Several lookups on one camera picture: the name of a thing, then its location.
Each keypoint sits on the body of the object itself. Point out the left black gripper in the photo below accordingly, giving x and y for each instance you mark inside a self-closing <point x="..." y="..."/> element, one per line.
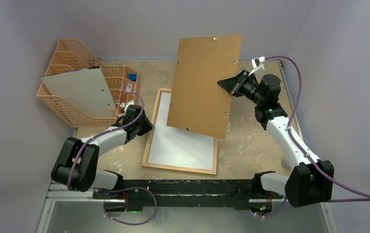
<point x="147" y="127"/>

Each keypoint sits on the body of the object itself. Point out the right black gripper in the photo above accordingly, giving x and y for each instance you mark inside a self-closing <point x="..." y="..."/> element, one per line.
<point x="239" y="83"/>

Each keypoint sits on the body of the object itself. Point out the wooden picture frame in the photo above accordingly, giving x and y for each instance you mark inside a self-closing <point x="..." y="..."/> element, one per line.
<point x="178" y="167"/>

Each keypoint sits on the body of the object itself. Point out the street scene photo print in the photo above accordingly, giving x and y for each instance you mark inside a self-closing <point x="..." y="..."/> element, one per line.
<point x="178" y="148"/>

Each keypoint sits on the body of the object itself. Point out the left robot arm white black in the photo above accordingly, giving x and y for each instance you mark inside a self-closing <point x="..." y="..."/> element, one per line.
<point x="76" y="164"/>

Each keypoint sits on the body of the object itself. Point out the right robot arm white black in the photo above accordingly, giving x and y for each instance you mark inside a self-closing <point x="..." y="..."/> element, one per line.
<point x="309" y="181"/>

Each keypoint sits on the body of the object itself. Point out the red white small box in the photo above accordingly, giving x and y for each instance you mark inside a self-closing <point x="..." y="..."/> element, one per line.
<point x="128" y="87"/>

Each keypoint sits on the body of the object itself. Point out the blue small item in organizer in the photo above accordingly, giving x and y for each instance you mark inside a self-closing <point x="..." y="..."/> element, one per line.
<point x="132" y="77"/>

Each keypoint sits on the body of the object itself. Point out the white board in organizer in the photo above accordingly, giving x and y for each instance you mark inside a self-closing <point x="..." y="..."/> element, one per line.
<point x="86" y="89"/>

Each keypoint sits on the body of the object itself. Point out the orange plastic file organizer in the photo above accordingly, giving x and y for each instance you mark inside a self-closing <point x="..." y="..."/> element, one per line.
<point x="72" y="55"/>

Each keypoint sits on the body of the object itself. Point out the small clear plastic cup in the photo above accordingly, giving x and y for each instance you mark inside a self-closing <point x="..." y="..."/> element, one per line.
<point x="285" y="164"/>

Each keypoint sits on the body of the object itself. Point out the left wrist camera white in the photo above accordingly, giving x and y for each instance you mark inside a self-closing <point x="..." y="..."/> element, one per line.
<point x="124" y="105"/>

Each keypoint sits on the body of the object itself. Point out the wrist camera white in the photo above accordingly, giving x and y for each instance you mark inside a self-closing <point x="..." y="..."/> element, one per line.
<point x="257" y="65"/>
<point x="124" y="105"/>

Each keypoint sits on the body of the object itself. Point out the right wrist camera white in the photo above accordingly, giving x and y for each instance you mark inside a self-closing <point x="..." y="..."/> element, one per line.
<point x="257" y="65"/>

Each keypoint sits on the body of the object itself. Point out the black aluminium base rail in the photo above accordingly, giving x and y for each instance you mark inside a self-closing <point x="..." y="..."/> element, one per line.
<point x="237" y="194"/>

